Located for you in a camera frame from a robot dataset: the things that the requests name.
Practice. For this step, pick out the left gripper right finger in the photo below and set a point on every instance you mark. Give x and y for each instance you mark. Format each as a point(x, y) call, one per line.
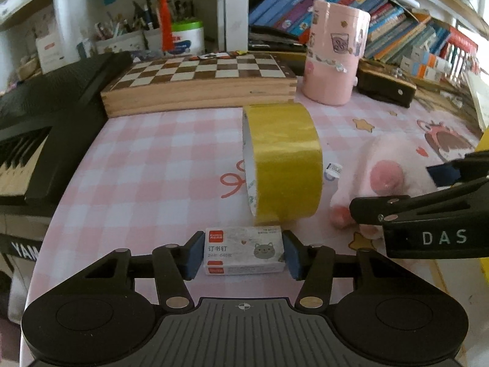
point(313, 266)

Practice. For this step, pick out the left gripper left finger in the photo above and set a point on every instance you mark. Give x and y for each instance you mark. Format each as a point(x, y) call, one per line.
point(174, 264)

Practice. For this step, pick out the red white pen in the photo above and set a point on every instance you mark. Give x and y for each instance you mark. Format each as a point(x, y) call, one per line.
point(165, 19)

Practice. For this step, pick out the white staples box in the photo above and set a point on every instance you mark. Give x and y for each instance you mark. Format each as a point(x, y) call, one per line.
point(243, 250)

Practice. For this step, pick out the wooden chess board box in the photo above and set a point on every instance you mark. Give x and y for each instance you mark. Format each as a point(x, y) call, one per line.
point(219, 80)

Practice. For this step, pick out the yellow tape roll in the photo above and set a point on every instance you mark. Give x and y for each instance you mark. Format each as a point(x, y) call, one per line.
point(283, 163)

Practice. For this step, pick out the pink plush pig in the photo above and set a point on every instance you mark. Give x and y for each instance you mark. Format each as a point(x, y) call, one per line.
point(383, 166)

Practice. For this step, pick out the pink checkered tablecloth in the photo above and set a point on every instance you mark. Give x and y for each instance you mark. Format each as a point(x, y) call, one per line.
point(152, 179)

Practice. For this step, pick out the pink cylindrical canister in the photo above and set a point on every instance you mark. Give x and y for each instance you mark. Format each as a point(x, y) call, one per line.
point(337, 41)

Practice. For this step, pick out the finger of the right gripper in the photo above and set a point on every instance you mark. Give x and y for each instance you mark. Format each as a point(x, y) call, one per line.
point(472, 167)
point(380, 210)

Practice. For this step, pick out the black electronic keyboard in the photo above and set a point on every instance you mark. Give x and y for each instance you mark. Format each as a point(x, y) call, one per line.
point(47, 125)

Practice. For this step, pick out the red book box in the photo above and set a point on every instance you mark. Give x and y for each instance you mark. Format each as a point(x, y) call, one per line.
point(458, 39)

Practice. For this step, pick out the white green lidded jar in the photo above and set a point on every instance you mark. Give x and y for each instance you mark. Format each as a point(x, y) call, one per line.
point(188, 38)

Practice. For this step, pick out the orange white medicine box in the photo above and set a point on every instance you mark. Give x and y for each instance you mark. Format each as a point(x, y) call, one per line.
point(419, 70)
point(425, 57)

